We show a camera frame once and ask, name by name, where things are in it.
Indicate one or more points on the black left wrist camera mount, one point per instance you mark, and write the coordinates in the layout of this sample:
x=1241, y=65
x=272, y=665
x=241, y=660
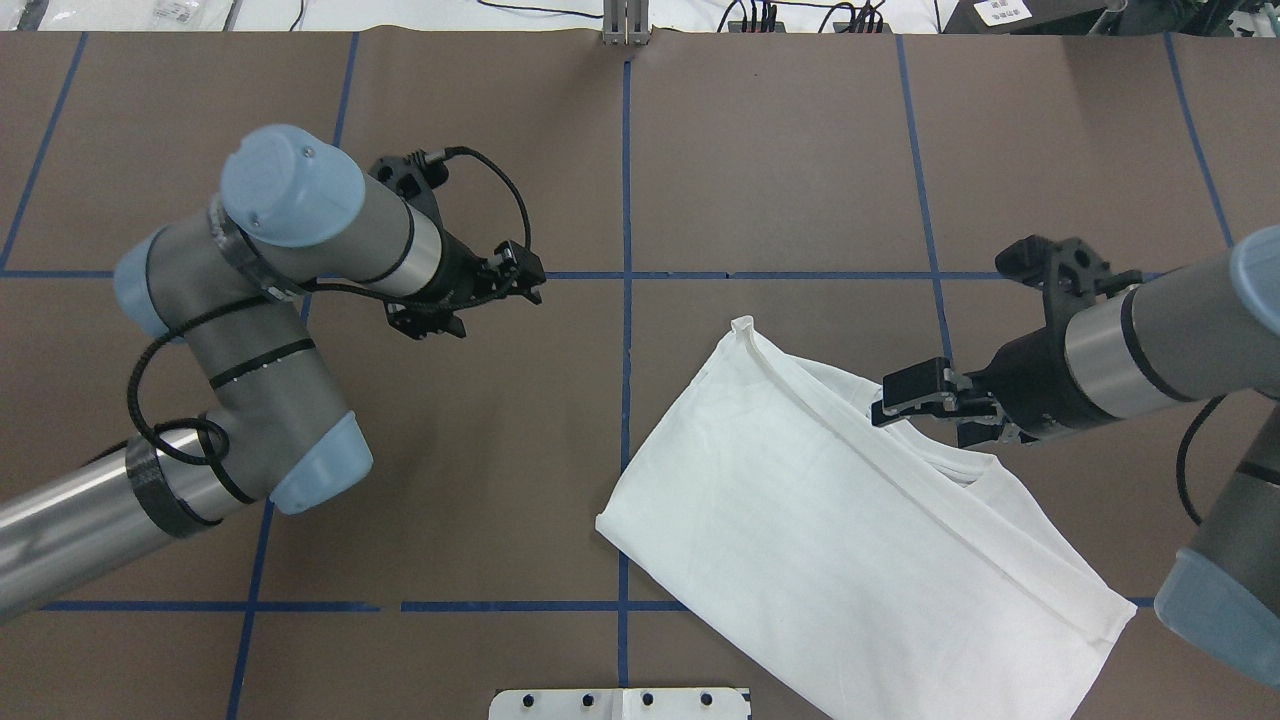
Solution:
x=414, y=177

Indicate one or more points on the white long-sleeve printed shirt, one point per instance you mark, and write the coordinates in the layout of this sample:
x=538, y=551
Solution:
x=874, y=571

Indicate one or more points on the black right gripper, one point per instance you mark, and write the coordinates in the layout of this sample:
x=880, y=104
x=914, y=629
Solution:
x=1030, y=384

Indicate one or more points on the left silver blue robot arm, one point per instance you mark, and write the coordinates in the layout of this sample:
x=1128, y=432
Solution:
x=231, y=402

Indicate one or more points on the black box with white label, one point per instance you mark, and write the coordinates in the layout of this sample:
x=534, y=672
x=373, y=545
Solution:
x=1022, y=17

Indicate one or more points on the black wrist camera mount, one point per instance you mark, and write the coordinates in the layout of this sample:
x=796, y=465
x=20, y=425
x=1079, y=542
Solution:
x=414, y=177
x=1068, y=274

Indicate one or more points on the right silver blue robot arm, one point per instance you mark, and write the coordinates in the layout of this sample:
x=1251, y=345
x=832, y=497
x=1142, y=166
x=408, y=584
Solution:
x=1115, y=346

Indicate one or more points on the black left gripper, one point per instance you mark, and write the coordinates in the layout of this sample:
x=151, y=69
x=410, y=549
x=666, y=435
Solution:
x=459, y=268

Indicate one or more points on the aluminium frame post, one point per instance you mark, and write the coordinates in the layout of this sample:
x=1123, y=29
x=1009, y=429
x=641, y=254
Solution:
x=626, y=22

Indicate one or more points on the white camera stand base plate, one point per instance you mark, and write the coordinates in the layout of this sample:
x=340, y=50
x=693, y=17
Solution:
x=623, y=703

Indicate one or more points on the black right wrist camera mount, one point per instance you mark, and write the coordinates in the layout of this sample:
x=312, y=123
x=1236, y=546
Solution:
x=1068, y=274

